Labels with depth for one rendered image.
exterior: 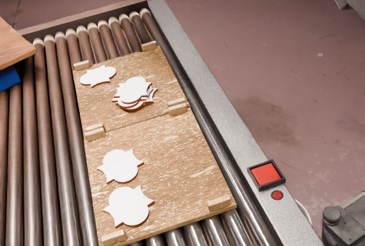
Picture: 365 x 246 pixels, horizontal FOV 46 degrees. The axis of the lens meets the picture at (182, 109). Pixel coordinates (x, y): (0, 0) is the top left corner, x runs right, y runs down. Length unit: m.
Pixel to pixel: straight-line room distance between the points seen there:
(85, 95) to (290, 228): 0.85
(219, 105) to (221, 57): 1.88
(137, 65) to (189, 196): 0.66
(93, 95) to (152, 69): 0.23
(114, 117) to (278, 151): 1.30
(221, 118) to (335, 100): 1.58
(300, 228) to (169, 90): 0.65
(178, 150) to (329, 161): 1.36
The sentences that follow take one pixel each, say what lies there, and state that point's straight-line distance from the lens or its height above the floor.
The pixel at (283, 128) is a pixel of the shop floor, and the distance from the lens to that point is 2.63.
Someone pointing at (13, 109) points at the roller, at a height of 0.92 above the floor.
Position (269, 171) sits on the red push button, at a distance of 1.17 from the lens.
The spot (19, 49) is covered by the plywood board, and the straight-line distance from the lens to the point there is 1.75.
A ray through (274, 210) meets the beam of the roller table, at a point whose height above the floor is 0.92.
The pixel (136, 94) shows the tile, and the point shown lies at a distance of 1.41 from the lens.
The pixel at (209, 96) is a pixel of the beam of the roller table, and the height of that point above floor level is 0.92.
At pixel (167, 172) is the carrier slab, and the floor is 0.94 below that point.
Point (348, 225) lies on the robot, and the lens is 1.88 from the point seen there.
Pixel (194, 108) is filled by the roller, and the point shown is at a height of 0.92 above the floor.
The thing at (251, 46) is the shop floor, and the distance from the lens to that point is 3.35.
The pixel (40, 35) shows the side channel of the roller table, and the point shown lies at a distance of 2.07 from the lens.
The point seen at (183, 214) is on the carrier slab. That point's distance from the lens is 1.10.
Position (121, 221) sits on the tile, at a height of 0.95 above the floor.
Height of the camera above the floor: 1.81
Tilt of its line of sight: 40 degrees down
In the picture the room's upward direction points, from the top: 11 degrees counter-clockwise
